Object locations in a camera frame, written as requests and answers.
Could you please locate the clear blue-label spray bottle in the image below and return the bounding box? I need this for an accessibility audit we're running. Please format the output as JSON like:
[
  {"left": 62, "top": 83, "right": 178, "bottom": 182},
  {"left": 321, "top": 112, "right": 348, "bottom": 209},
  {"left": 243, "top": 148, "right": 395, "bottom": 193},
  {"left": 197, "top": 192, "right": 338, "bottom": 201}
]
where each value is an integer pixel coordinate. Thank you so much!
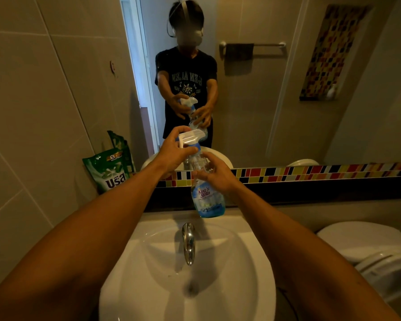
[{"left": 178, "top": 129, "right": 226, "bottom": 219}]

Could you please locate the chrome faucet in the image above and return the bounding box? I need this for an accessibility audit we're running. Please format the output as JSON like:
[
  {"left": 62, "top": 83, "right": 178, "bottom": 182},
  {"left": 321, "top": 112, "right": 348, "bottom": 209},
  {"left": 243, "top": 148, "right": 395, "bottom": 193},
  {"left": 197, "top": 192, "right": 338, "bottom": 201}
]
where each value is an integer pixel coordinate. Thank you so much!
[{"left": 182, "top": 223, "right": 196, "bottom": 266}]

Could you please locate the white toilet seat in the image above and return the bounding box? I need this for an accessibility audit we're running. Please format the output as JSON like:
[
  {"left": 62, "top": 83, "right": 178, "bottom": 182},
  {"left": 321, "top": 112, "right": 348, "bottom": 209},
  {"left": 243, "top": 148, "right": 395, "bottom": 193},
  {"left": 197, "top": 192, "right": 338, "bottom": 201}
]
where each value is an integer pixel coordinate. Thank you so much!
[{"left": 354, "top": 249, "right": 401, "bottom": 303}]

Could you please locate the green detergent pouch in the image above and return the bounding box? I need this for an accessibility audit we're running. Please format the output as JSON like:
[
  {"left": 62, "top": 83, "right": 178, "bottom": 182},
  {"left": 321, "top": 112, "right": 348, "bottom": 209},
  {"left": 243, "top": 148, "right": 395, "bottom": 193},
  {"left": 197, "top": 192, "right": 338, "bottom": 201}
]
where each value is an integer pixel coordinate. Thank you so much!
[{"left": 82, "top": 148, "right": 131, "bottom": 194}]

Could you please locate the person's right hand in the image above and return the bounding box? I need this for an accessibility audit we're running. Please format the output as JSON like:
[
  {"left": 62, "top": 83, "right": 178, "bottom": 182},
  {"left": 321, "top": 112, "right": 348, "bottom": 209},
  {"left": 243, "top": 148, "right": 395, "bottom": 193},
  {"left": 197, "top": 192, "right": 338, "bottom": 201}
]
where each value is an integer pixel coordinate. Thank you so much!
[{"left": 191, "top": 151, "right": 243, "bottom": 194}]

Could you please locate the person's left hand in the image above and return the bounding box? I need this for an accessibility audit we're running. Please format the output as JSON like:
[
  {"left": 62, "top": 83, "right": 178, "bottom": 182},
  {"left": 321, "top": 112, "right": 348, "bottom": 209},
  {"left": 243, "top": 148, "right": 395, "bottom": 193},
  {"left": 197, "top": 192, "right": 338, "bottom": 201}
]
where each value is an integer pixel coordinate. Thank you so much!
[{"left": 153, "top": 126, "right": 199, "bottom": 174}]

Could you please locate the black stone ledge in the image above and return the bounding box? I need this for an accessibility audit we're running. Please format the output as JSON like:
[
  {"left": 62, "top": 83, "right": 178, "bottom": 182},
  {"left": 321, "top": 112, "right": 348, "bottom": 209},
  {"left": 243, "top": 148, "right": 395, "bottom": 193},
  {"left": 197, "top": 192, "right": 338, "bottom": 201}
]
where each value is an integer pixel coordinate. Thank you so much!
[{"left": 144, "top": 177, "right": 401, "bottom": 213}]

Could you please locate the white ceramic sink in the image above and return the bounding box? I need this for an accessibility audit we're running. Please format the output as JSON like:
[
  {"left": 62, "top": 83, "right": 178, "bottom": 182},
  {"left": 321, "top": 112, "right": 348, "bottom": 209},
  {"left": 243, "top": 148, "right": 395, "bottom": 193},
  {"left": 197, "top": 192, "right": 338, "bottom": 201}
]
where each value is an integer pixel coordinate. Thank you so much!
[{"left": 98, "top": 210, "right": 277, "bottom": 321}]

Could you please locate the colourful mosaic tile border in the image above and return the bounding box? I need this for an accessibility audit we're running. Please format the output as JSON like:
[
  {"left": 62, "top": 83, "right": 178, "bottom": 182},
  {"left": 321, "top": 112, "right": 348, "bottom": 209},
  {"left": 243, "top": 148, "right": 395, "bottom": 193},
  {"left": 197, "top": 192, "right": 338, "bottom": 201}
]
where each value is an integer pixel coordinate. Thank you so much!
[{"left": 155, "top": 162, "right": 401, "bottom": 188}]

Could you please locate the wall mirror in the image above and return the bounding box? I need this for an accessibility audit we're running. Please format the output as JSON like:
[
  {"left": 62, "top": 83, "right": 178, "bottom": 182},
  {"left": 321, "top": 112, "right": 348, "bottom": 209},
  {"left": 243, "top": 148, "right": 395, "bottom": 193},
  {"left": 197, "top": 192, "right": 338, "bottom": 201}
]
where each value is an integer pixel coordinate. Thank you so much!
[{"left": 33, "top": 0, "right": 401, "bottom": 171}]

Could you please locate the person's right forearm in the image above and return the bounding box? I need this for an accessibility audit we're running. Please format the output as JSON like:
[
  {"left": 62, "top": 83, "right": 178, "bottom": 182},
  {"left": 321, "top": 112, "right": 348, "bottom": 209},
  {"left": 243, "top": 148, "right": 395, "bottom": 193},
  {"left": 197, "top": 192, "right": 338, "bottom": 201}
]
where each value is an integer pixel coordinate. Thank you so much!
[{"left": 229, "top": 182, "right": 401, "bottom": 321}]

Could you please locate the person's left forearm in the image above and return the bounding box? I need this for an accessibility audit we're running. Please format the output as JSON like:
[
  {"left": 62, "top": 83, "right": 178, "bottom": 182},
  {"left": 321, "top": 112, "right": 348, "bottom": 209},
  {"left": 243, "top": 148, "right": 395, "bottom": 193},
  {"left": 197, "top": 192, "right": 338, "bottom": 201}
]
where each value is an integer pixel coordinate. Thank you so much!
[{"left": 0, "top": 160, "right": 164, "bottom": 321}]

